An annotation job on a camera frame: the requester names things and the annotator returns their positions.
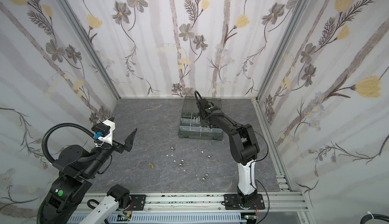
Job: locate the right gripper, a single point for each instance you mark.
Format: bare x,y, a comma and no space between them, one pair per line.
203,110

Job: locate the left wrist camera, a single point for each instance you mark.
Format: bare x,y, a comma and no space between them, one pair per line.
103,132

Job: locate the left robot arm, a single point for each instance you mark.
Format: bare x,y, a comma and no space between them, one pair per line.
77,167

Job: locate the silver nut pair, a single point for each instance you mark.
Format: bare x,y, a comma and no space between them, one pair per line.
205,178
181,163

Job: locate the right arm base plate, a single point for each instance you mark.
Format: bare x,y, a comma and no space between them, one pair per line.
238,202

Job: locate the aluminium front rail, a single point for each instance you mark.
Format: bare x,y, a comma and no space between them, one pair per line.
212,202

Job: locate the silver nut pair center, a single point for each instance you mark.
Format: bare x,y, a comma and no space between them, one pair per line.
181,163

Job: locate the white cable duct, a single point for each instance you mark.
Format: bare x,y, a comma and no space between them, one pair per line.
178,218

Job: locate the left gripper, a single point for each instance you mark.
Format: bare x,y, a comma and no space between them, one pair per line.
128,141

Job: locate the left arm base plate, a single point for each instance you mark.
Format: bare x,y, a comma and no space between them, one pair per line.
138,202

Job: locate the green compartment organizer box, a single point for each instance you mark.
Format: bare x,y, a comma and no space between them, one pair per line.
191,125

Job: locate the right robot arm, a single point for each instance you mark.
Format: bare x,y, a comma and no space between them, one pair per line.
244,148

